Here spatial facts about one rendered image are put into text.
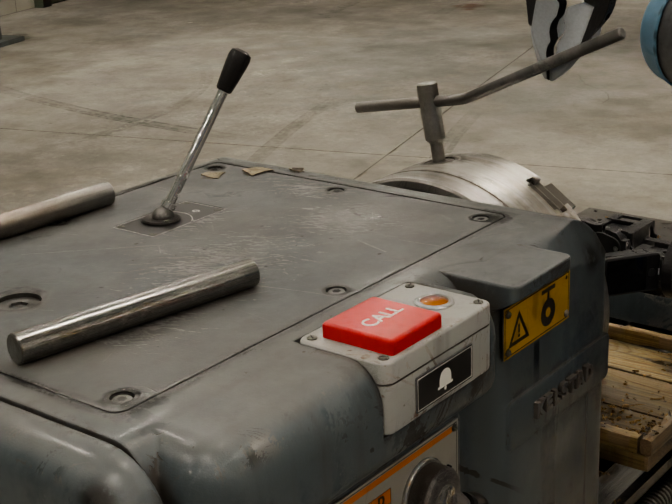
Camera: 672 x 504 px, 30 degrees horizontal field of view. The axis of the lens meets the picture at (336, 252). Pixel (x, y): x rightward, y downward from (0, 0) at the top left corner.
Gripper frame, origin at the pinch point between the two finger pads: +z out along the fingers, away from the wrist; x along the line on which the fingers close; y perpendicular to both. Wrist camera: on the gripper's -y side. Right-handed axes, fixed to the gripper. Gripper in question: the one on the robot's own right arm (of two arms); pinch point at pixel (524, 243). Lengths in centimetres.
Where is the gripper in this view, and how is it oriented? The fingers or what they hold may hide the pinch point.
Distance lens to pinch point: 156.6
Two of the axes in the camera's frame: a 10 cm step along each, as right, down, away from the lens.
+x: -0.3, -9.4, -3.3
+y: 6.3, -2.8, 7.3
